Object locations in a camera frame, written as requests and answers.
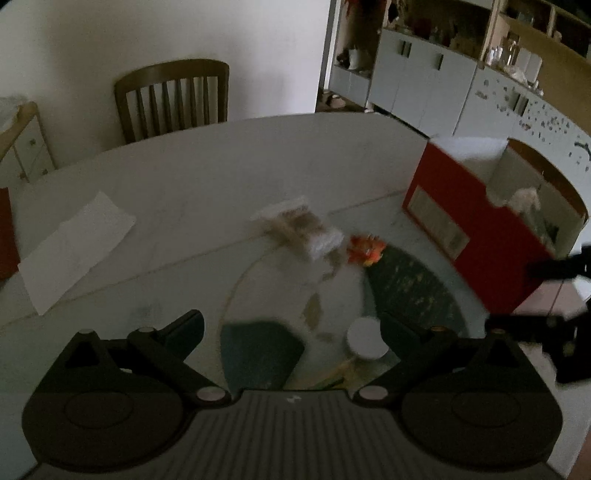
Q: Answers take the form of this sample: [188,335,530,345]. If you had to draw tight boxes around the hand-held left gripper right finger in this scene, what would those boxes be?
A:
[351,314,553,409]

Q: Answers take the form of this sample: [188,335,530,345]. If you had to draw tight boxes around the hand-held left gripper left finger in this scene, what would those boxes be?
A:
[37,309,232,409]

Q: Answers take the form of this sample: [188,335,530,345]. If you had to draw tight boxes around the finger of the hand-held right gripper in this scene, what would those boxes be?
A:
[527,246,591,282]
[484,314,578,345]

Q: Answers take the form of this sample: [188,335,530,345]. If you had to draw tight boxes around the red cardboard box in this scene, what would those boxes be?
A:
[401,136,590,315]

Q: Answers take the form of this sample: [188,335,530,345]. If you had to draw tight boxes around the white round lid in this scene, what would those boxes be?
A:
[347,318,391,361]

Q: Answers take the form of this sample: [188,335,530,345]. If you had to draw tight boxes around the yellow packet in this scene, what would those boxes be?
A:
[318,357,358,386]

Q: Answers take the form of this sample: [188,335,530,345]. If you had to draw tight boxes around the dark green packet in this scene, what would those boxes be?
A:
[221,319,306,394]

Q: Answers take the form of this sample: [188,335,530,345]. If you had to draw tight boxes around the white fluffy item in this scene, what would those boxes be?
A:
[507,186,544,214]

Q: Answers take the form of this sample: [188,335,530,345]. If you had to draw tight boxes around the orange plastic toy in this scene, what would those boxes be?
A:
[344,234,387,269]

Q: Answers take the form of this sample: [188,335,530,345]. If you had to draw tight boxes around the white paper sheet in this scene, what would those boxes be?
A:
[17,191,137,317]

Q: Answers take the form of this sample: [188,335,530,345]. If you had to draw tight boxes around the cotton swab pack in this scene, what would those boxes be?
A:
[250,196,345,265]

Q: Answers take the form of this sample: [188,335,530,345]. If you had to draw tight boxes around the red paper envelope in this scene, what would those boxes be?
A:
[0,186,22,283]

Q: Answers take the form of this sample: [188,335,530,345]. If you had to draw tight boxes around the large white cabinet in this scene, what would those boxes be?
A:
[368,27,591,197]

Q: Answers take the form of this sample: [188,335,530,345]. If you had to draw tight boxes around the wooden chair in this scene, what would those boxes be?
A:
[114,58,230,145]

